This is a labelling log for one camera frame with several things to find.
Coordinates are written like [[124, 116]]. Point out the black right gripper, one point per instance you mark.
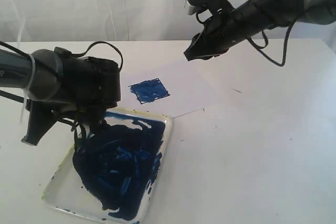
[[220, 33]]

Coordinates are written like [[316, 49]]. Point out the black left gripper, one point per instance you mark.
[[94, 84]]

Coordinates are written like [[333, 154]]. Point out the white paper with square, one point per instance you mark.
[[173, 90]]

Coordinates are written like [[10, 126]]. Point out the black paintbrush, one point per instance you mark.
[[10, 96]]

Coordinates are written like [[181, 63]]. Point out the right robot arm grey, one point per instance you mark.
[[270, 14]]

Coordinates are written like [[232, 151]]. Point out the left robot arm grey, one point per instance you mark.
[[59, 86]]

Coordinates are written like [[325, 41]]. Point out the white paint tray blue paint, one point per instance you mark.
[[110, 177]]

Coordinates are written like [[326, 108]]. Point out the white backdrop curtain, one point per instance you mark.
[[91, 20]]

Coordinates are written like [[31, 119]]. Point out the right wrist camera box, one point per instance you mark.
[[215, 7]]

